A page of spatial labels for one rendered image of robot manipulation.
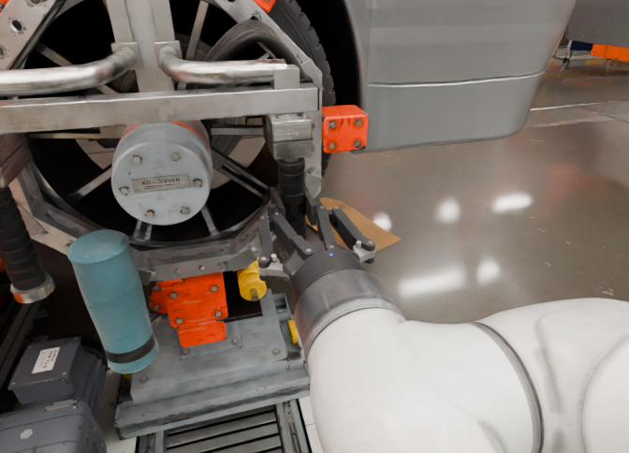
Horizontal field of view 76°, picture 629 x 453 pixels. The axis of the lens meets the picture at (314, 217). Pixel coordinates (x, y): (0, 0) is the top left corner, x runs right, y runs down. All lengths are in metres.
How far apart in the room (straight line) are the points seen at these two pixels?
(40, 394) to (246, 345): 0.48
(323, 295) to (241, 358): 0.83
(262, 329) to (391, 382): 0.97
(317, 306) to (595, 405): 0.19
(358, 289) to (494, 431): 0.13
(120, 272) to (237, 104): 0.34
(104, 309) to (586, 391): 0.64
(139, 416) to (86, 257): 0.59
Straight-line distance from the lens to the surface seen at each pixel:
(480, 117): 1.09
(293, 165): 0.51
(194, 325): 0.93
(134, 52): 0.68
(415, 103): 0.98
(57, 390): 1.01
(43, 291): 0.61
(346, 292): 0.33
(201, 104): 0.51
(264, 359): 1.14
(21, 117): 0.54
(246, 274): 0.90
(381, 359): 0.28
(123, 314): 0.75
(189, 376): 1.15
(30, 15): 0.72
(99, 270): 0.70
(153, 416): 1.19
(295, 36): 0.79
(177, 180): 0.59
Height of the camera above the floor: 1.09
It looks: 30 degrees down
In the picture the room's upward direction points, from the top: straight up
